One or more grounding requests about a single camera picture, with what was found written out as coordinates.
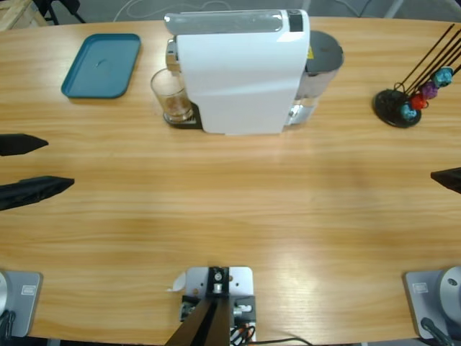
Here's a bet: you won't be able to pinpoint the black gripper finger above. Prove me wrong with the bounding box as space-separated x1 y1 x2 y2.
0 175 76 212
0 133 50 157
430 167 461 195

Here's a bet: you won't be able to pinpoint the clear glass cup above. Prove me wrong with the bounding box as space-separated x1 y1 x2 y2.
150 67 194 123

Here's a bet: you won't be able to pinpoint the white capsule coffee machine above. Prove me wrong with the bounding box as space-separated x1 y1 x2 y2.
164 9 311 137

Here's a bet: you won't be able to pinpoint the teal coffee capsule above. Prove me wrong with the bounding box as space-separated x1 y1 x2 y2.
400 103 419 120
431 68 453 88

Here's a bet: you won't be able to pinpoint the red coffee capsule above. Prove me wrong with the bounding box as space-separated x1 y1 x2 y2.
410 93 429 111

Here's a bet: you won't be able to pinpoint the purple coffee capsule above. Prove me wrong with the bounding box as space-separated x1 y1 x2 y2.
421 81 439 99

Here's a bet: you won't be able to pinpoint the black capsule holder with rods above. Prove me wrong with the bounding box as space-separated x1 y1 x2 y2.
372 23 461 129

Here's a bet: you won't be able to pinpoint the teal plastic tray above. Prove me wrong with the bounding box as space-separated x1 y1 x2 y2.
60 33 142 100

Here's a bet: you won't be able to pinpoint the wooden crate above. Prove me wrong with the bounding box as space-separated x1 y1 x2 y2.
0 0 48 32

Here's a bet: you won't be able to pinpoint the white paper tab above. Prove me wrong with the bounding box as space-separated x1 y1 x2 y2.
165 272 187 293

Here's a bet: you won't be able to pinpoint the clear water tank grey lid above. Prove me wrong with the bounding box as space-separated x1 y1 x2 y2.
284 30 345 127

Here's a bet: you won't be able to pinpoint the white mounting block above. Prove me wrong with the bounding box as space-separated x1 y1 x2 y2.
179 265 259 343

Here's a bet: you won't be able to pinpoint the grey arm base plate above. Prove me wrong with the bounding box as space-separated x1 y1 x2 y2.
402 265 461 340
0 270 44 338

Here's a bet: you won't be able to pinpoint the black base cable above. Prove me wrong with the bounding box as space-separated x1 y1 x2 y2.
0 309 17 339
420 316 453 346

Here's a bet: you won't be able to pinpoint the black chair frame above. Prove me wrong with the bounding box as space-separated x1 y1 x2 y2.
34 0 87 25

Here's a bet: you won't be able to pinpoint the white floor cable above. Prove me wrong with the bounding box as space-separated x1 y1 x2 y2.
114 0 231 21

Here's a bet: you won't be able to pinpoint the dark camera post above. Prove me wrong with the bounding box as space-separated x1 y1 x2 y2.
165 266 231 346

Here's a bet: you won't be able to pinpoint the black cable at table edge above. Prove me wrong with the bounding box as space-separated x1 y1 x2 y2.
251 337 314 346

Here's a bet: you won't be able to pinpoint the orange and black wires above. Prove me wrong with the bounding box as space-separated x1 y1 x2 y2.
230 321 257 343

